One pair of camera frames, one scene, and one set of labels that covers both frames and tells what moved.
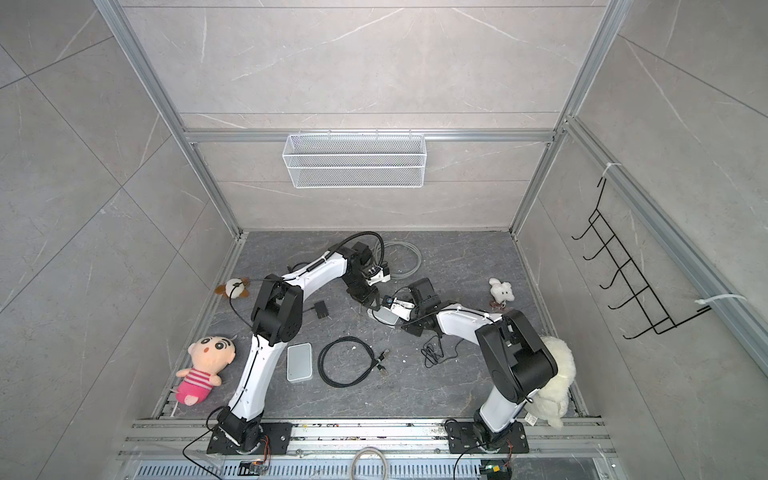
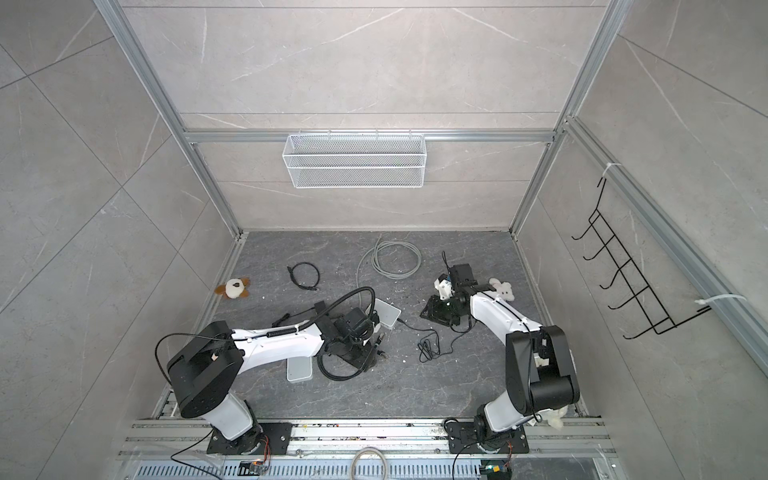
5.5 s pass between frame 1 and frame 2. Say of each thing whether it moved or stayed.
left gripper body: moved
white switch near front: stayed
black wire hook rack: stayed
